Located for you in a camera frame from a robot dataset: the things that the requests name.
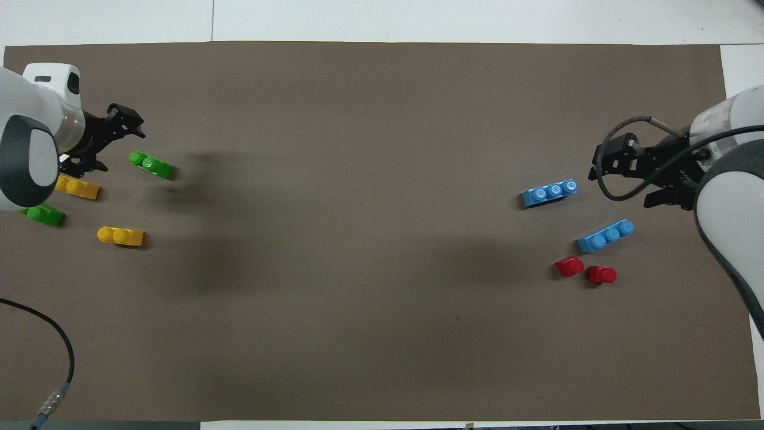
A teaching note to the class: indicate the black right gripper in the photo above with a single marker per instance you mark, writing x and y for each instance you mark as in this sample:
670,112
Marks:
674,164

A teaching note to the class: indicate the blue three-stud toy block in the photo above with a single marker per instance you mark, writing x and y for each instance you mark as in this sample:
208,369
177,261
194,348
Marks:
604,236
549,193

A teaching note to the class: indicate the green two-stud toy block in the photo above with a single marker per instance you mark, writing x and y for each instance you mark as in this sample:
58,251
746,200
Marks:
43,215
150,164

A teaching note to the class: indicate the yellow two-stud toy block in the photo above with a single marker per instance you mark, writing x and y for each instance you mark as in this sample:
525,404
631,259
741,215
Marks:
121,236
77,187

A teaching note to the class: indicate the small red toy block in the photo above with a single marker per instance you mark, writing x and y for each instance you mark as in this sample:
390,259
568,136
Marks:
601,275
569,266

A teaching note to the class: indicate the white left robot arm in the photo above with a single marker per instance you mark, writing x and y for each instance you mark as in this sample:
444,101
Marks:
30,119

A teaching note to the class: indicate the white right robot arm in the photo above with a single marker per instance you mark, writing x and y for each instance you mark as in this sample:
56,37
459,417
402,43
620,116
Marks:
734,191

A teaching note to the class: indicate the brown table mat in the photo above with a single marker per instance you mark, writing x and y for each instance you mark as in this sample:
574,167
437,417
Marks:
358,269

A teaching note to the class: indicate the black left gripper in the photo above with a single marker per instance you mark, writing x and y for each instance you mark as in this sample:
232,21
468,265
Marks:
92,137

